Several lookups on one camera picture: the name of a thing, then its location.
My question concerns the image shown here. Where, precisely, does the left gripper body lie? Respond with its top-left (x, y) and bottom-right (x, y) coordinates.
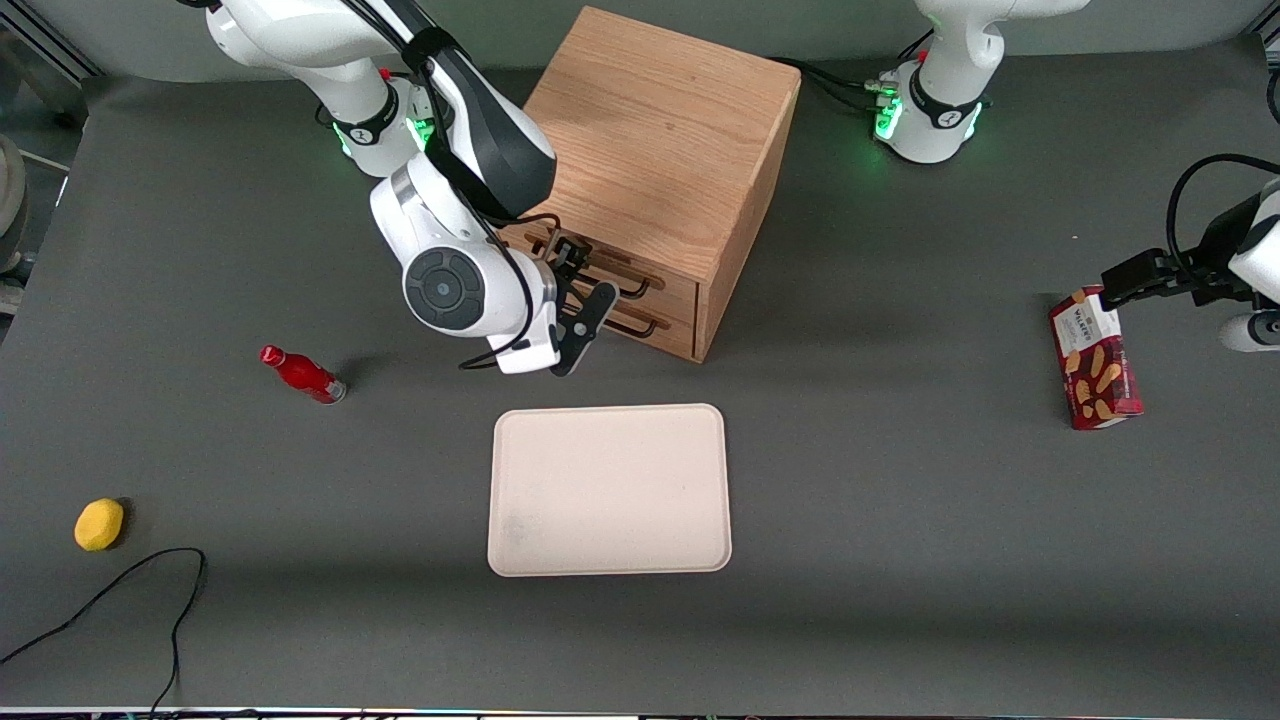
top-left (1180, 195), bottom-right (1267, 303)

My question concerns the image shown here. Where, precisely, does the black metal drawer handle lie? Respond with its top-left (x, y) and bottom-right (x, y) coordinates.
top-left (575, 250), bottom-right (653, 300)
top-left (598, 308), bottom-right (661, 339)

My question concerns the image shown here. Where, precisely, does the wooden drawer without front scratches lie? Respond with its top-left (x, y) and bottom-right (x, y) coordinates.
top-left (500, 222), bottom-right (701, 326)

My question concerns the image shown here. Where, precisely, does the red shortbread cookie box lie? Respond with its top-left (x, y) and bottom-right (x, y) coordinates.
top-left (1048, 285), bottom-right (1144, 431)

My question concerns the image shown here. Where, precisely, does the oak wooden cabinet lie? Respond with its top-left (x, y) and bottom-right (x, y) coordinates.
top-left (500, 5), bottom-right (801, 363)

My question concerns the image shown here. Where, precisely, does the beige rectangular tray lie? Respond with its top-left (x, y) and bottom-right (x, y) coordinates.
top-left (487, 403), bottom-right (733, 578)

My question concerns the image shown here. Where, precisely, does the red plastic bottle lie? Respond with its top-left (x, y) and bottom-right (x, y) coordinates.
top-left (259, 345), bottom-right (348, 406)

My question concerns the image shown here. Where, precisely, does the yellow lemon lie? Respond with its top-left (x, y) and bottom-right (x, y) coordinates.
top-left (74, 498), bottom-right (126, 553)

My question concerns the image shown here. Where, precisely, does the grey rounded object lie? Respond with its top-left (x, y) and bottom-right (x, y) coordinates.
top-left (0, 135), bottom-right (28, 276)

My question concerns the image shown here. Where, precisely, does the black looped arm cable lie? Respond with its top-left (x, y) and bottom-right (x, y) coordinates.
top-left (1165, 154), bottom-right (1280, 273)

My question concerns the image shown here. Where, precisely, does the black left arm base cable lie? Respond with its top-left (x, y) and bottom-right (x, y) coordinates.
top-left (770, 55), bottom-right (901, 113)

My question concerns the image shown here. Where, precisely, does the thin black table cable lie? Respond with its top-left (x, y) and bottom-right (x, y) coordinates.
top-left (0, 547), bottom-right (208, 717)

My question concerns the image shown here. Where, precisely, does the aluminium frame rail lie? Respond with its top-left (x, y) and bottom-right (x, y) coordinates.
top-left (0, 0), bottom-right (103, 83)

